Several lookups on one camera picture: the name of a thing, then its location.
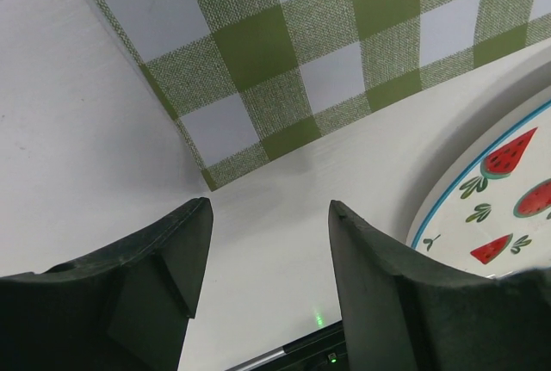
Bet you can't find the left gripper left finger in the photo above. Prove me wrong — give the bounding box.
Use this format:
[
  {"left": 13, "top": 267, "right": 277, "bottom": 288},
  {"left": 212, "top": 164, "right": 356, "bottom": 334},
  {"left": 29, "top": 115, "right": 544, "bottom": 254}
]
[{"left": 1, "top": 197, "right": 214, "bottom": 370}]

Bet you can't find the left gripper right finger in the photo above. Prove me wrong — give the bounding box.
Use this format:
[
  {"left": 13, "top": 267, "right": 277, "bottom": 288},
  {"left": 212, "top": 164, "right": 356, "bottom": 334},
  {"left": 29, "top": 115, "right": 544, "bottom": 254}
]
[{"left": 328, "top": 201, "right": 550, "bottom": 370}]

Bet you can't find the white plate with strawberries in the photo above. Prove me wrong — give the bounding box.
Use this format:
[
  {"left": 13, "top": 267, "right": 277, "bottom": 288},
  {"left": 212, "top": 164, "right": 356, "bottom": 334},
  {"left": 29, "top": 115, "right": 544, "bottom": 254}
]
[{"left": 406, "top": 64, "right": 550, "bottom": 278}]

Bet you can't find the green white checkered tablecloth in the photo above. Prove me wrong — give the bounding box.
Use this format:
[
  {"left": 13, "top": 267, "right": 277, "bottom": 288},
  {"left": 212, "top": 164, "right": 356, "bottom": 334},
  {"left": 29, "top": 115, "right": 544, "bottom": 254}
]
[{"left": 92, "top": 0, "right": 550, "bottom": 189}]

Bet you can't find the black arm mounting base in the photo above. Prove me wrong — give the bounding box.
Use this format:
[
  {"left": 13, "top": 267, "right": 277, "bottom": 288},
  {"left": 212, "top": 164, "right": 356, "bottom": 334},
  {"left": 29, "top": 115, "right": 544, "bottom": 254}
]
[{"left": 230, "top": 320, "right": 350, "bottom": 371}]

